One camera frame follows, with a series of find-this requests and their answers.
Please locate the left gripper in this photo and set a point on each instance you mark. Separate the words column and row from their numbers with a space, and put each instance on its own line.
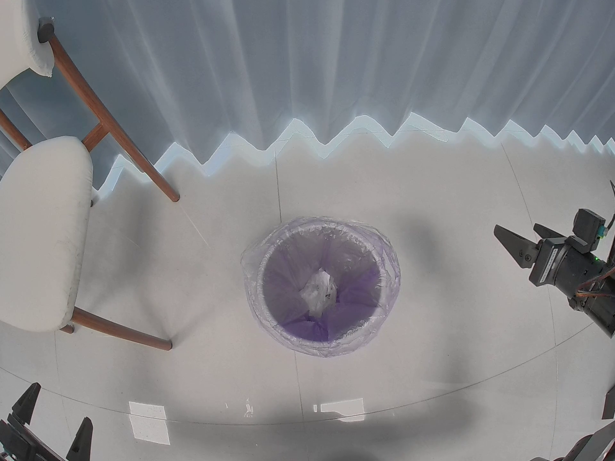
column 14, row 442

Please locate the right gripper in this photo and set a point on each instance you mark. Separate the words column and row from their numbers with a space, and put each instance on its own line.
column 557, row 267

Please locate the purple plastic bag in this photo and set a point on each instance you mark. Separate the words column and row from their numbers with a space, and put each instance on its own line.
column 350, row 286

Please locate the clear plastic wrapper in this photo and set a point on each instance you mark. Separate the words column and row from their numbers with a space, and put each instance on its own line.
column 317, row 293

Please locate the white trash bin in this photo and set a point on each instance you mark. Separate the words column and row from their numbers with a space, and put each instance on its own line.
column 275, row 327

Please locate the wooden chair with white cushions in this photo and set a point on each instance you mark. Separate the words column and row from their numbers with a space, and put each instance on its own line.
column 43, row 219

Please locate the white curtain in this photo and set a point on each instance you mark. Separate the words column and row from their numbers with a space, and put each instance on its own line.
column 307, row 41

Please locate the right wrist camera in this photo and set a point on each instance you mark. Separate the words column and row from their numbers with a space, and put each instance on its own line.
column 588, row 224

